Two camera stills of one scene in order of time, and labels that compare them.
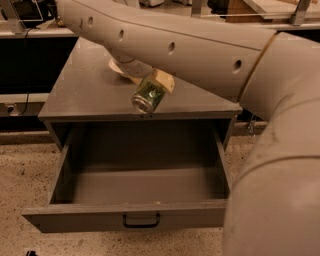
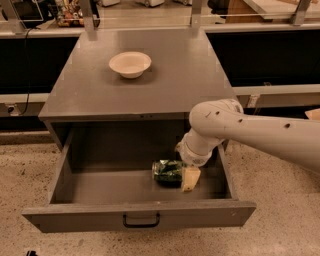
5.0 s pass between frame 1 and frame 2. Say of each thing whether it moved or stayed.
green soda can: moved
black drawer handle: stayed
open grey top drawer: stayed
